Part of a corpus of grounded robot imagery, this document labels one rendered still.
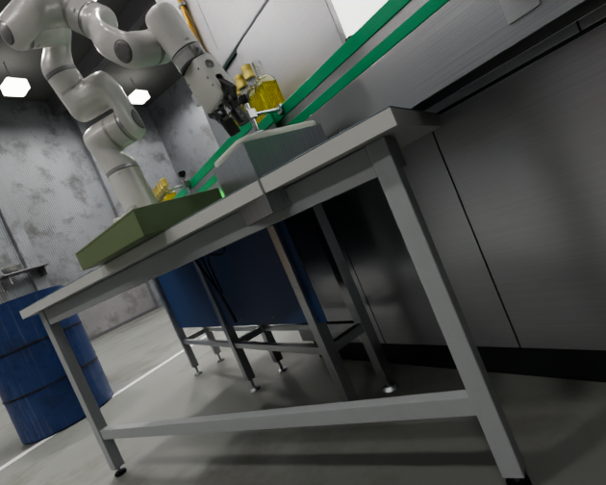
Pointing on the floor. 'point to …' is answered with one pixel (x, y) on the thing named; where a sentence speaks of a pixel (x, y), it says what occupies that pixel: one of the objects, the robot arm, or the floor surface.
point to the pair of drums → (37, 368)
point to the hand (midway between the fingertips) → (236, 122)
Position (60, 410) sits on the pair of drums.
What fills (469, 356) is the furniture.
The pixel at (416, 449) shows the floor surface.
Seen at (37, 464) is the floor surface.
